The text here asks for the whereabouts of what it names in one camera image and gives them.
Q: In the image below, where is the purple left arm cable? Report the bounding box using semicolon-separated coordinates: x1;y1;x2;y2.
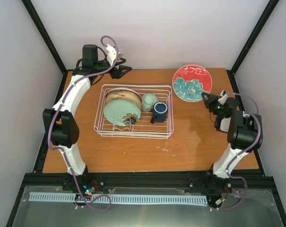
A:
48;35;120;211

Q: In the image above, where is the beige bird painted plate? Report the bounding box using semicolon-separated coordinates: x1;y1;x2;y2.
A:
106;91;142;109

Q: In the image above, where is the black enclosure frame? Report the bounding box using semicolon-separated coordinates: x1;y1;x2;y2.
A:
6;0;278;227

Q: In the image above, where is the white wire dish rack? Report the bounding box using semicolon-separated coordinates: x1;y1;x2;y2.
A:
94;84;174;139

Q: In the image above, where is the light blue cable duct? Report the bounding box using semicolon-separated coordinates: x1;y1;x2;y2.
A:
28;192;207;206

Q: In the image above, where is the floral patterned plate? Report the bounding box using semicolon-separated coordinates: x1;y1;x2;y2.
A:
105;87;142;102

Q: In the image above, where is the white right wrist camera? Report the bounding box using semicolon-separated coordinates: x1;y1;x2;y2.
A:
218;90;228;105

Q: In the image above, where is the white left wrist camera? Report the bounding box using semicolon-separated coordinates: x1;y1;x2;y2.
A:
105;44;123;66

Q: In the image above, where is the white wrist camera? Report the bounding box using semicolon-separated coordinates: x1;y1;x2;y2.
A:
105;44;123;66
218;90;228;105

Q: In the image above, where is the dark blue ceramic mug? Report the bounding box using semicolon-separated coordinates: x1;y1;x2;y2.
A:
150;102;169;124

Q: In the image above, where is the plain green plate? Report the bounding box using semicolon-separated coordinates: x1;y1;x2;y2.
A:
103;99;141;126

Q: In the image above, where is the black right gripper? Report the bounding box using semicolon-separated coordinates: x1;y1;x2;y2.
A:
201;92;223;117

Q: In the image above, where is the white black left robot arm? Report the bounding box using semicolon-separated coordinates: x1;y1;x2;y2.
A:
43;44;131;191

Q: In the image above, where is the green floral ceramic bowl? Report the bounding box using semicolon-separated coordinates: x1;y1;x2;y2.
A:
141;93;159;113

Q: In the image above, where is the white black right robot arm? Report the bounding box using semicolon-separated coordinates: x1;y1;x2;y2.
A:
201;90;263;192

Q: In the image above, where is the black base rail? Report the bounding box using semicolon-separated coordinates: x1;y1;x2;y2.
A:
22;170;275;191

